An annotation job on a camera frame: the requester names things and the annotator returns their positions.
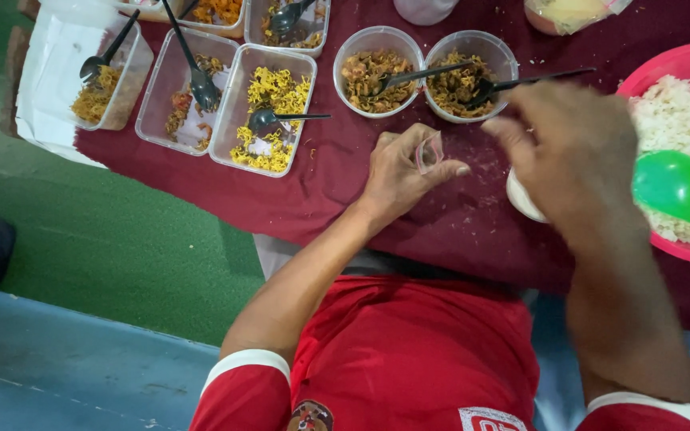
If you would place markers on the maroon tablecloth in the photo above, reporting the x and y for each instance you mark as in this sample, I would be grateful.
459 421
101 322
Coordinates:
321 197

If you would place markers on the orange yellow shredded food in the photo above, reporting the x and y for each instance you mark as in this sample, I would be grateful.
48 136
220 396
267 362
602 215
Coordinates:
96 96

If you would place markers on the black plastic spoon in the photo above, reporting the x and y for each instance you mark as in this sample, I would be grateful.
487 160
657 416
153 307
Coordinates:
536 79
264 118
288 17
423 74
96 63

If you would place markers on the green rice scoop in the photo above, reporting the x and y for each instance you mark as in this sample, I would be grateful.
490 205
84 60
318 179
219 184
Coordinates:
671 182

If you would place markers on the person's left hand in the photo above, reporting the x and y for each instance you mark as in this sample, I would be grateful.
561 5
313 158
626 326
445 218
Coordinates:
390 179

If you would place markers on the clear plastic food bag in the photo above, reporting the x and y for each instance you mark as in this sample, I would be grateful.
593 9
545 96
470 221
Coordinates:
572 13

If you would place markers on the round clear plastic container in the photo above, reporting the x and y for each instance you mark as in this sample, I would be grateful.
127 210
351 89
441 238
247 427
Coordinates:
348 48
501 51

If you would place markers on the person's right fingers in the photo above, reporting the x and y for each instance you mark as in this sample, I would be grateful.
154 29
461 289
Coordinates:
516 123

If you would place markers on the red shirt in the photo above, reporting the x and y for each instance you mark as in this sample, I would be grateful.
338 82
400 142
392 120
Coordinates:
411 359

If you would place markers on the rectangular clear plastic container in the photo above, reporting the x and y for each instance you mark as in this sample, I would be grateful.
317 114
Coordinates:
315 24
231 120
219 27
162 84
132 78
147 9

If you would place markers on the brown fried side dish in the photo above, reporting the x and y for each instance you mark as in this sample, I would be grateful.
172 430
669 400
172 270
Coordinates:
360 81
447 90

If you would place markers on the pink plastic basin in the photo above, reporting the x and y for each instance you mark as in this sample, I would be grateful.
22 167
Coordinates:
680 60

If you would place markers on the mixed brown orange food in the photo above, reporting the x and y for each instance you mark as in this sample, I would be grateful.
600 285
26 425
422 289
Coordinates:
178 108

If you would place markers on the cooked white rice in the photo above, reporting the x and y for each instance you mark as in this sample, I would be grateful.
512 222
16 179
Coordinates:
680 117

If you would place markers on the small clear zip bag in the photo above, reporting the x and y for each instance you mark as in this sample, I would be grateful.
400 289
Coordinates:
429 154

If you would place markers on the orange fried food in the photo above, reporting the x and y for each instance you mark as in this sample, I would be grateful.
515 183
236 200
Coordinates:
219 10

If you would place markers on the person's right hand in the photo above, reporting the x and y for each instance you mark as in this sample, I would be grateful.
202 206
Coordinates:
578 155

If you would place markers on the black plastic fork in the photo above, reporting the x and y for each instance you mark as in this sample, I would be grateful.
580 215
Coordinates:
202 87

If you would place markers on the yellow fried noodles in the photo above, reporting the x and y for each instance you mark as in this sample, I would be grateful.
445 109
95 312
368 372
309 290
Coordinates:
279 90

